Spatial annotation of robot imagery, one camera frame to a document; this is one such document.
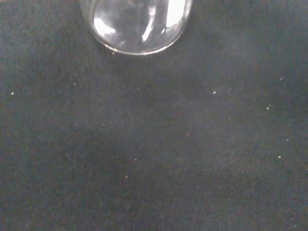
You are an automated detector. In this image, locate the black bench cloth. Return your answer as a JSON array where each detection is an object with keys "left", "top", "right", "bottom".
[{"left": 0, "top": 0, "right": 308, "bottom": 231}]

